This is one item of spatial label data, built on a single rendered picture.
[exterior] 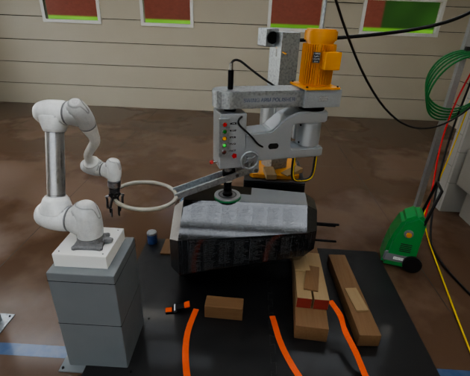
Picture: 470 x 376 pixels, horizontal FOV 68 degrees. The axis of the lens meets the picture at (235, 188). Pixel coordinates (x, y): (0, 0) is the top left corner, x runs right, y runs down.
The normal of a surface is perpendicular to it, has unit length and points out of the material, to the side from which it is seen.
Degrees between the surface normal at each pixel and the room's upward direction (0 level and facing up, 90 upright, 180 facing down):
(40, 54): 90
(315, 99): 90
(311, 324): 0
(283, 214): 45
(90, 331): 90
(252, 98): 90
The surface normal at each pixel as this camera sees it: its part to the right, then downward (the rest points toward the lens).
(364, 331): 0.04, -0.90
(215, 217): 0.00, -0.33
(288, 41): 0.45, 0.41
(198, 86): -0.04, 0.44
